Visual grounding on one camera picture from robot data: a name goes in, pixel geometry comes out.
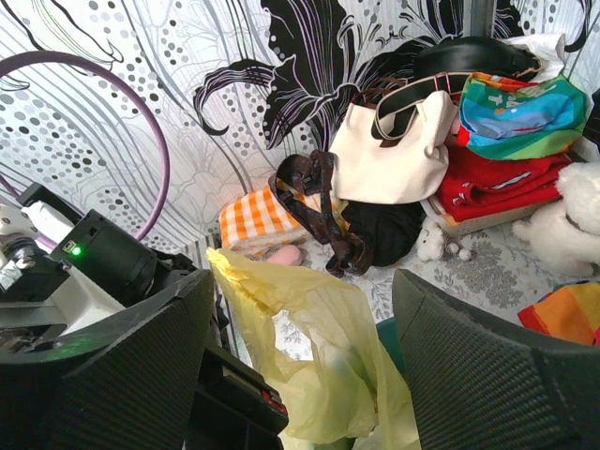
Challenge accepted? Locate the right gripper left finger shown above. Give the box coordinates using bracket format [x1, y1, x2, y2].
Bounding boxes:
[1, 270, 214, 449]

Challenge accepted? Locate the teal trash bin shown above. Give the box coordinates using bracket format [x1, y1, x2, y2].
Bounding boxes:
[376, 318, 406, 376]

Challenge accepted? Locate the yellow trash bag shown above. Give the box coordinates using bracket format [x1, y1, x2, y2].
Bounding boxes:
[206, 248, 421, 449]

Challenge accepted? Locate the rainbow striped cloth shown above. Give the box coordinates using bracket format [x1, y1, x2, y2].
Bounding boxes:
[517, 281, 599, 346]

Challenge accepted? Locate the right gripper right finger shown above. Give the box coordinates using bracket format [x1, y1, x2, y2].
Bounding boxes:
[392, 269, 599, 449]

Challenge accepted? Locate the brown patterned bag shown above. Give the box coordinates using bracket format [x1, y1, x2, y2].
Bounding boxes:
[269, 150, 374, 278]

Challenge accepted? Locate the red cloth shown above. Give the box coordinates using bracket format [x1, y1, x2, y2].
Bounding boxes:
[437, 147, 571, 222]

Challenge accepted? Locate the cream canvas tote bag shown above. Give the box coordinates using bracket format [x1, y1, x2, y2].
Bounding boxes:
[329, 91, 458, 204]

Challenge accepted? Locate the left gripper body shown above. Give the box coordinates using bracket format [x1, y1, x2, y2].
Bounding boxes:
[185, 344, 289, 450]

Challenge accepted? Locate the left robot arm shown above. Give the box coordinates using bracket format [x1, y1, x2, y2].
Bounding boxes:
[1, 184, 288, 449]

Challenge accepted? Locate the orange checkered towel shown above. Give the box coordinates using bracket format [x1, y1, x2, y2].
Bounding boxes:
[219, 186, 308, 255]

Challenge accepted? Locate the pink cylinder toy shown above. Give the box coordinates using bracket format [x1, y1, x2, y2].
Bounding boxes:
[266, 245, 304, 266]

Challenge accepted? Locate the colorful patterned bag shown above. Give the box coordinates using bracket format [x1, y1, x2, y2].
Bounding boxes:
[457, 72, 588, 160]

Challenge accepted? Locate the white lamb plush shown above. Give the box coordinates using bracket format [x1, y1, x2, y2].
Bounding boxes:
[512, 162, 599, 278]

